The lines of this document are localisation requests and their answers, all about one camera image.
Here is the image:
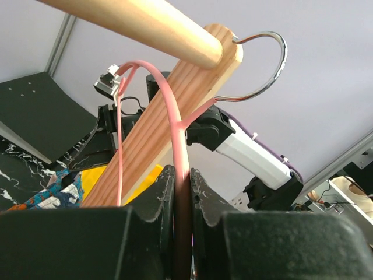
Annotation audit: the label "black marbled mat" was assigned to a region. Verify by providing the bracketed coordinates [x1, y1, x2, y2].
[1, 136, 88, 211]

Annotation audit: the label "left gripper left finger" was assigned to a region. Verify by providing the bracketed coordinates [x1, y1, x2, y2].
[1, 165, 175, 279]

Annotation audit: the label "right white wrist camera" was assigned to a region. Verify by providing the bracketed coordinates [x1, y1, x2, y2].
[93, 64, 121, 100]

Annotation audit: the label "wooden clothes rack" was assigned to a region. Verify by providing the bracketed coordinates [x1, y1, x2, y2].
[48, 1, 243, 208]

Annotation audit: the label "patterned blue orange shorts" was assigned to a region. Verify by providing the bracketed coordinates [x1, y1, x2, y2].
[7, 169, 84, 211]

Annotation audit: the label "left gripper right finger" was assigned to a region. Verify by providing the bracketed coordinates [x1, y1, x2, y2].
[190, 169, 372, 279]

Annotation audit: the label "yellow plastic tray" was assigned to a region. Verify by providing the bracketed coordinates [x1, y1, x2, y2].
[81, 165, 163, 205]

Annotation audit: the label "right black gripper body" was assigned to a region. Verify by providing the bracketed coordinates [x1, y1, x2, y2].
[98, 105, 140, 152]

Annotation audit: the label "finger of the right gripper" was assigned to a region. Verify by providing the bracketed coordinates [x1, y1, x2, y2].
[68, 128, 112, 172]

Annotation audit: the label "pink hanger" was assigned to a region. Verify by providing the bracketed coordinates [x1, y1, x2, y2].
[117, 31, 288, 279]

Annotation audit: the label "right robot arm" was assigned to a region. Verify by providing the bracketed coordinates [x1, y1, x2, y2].
[68, 104, 303, 211]

